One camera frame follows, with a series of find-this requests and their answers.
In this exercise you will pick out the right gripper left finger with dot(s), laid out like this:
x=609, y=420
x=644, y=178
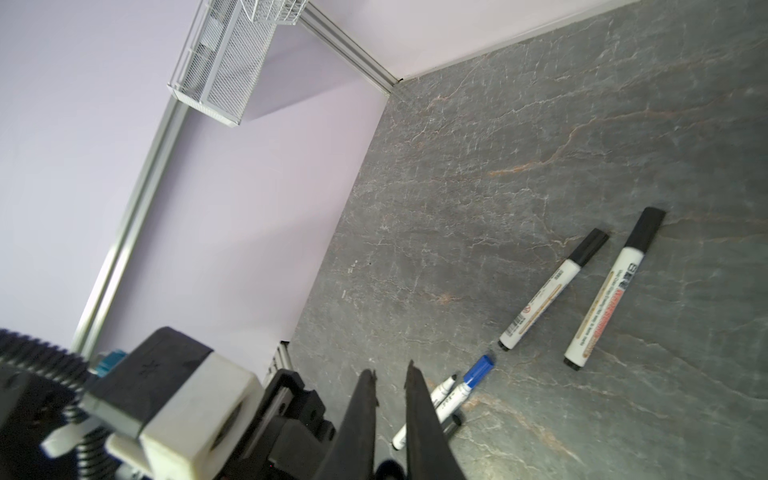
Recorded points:
x=351, y=456

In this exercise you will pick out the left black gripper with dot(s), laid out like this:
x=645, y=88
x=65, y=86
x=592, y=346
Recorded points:
x=288, y=437

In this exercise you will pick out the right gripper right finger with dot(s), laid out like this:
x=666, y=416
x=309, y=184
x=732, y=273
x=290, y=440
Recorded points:
x=427, y=451

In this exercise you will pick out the white marker pen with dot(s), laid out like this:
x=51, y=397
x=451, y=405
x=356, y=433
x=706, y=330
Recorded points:
x=614, y=287
x=390, y=470
x=437, y=396
x=552, y=288

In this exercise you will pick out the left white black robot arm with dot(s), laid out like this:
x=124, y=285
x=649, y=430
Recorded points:
x=31, y=409

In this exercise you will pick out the blue capped whiteboard marker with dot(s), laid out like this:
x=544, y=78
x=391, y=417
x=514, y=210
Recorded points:
x=460, y=393

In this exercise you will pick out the white mesh square basket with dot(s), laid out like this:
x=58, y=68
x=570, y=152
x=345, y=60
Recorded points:
x=221, y=61

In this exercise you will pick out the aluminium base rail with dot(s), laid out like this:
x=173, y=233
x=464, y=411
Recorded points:
x=280, y=361

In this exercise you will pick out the aluminium frame profile left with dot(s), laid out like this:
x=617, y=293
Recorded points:
x=109, y=278

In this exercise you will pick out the aluminium frame profile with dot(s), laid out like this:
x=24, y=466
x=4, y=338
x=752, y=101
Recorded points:
x=393, y=41
x=109, y=278

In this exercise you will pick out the aluminium frame profile back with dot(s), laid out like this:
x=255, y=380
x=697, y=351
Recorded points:
x=393, y=41

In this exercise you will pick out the white wire long basket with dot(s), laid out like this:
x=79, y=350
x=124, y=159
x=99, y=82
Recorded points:
x=276, y=12

